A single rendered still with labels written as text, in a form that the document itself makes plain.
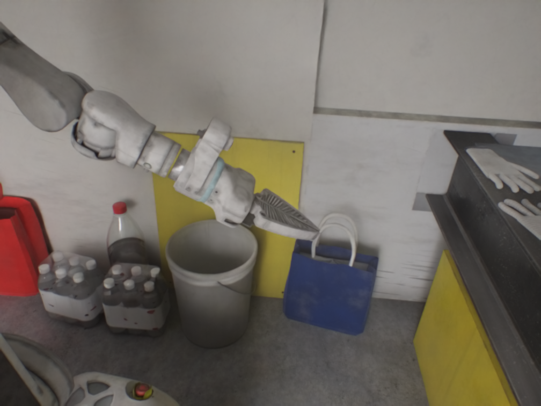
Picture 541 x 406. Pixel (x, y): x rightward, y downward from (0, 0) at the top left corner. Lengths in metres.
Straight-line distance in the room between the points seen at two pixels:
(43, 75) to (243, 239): 0.92
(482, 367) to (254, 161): 0.82
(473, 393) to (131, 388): 0.77
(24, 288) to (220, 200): 1.25
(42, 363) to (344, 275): 0.93
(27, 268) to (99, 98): 1.15
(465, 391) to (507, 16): 0.98
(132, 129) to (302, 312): 1.05
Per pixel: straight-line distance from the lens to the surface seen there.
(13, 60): 0.67
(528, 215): 1.07
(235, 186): 0.64
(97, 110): 0.63
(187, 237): 1.43
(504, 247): 1.21
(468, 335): 1.18
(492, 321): 1.15
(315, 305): 1.49
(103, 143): 0.65
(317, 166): 1.36
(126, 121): 0.63
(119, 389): 0.99
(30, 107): 0.66
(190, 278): 1.25
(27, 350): 0.72
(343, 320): 1.51
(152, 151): 0.63
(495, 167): 1.25
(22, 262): 1.71
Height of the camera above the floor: 1.16
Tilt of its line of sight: 32 degrees down
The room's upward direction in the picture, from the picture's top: 3 degrees clockwise
